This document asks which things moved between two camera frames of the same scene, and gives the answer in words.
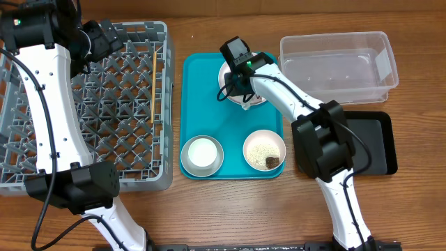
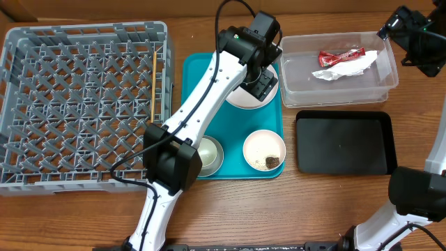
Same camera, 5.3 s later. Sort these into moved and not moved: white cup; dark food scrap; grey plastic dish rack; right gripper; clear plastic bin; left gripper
Moved: right gripper; left gripper
Not moved: clear plastic bin; white cup; dark food scrap; grey plastic dish rack
